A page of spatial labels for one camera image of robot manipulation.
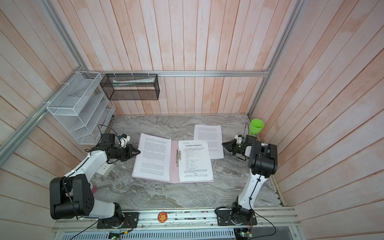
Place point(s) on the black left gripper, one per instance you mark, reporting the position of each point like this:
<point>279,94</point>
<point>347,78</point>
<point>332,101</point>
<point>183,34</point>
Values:
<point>130,150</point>

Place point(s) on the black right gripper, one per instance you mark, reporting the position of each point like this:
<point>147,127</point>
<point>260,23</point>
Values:
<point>231,143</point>

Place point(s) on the underlying white paper sheet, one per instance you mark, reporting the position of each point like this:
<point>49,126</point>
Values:
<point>213,136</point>

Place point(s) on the printed English paper sheet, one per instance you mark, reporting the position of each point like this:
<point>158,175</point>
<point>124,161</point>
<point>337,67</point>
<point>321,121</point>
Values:
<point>153,161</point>

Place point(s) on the Chinese titled paper sheet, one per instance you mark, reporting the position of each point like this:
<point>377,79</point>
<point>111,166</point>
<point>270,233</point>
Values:
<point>194,162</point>

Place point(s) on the pink file folder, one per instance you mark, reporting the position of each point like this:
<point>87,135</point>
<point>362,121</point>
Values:
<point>174,170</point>

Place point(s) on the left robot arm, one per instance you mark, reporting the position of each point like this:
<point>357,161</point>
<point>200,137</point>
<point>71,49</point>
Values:
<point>71,195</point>

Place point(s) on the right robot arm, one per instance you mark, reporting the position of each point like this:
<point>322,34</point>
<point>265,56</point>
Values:
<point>262,160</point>

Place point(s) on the metal folder clip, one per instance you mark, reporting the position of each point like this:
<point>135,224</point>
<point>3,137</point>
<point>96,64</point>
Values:
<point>178,157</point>

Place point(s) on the green plastic goblet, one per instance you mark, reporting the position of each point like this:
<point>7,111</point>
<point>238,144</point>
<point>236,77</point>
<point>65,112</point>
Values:
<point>256,126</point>

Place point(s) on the black mesh basket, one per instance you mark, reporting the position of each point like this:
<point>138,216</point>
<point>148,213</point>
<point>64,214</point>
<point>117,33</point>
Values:
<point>149,93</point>

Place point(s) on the paper in black basket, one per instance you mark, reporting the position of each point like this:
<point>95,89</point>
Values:
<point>133,82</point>

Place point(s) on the orange round sticker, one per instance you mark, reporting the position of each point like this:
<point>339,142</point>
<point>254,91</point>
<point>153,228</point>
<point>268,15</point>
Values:
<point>162,217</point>

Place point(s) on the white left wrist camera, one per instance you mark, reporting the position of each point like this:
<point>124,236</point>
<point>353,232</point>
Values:
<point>123,140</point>

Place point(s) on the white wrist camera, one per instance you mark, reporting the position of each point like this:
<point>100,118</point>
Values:
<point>239,139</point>
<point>123,140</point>

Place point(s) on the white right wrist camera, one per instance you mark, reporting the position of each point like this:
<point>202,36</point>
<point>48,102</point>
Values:
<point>239,139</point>

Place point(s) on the white wall socket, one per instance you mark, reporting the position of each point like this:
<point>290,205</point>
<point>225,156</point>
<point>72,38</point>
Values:
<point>105,169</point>

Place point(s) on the white wire mesh shelf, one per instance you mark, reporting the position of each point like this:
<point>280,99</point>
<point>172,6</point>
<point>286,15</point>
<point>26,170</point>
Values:
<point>84,113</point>

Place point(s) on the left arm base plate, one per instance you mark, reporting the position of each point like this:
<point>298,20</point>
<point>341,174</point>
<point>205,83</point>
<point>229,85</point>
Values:
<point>125,220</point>

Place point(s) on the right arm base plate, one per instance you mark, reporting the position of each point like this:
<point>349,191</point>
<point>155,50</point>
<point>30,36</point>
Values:
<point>226,217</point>

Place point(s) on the aluminium frame bar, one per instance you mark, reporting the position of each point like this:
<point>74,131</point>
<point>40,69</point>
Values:
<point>242,73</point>

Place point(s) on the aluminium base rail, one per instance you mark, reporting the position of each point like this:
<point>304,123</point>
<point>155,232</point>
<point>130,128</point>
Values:
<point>189,219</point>

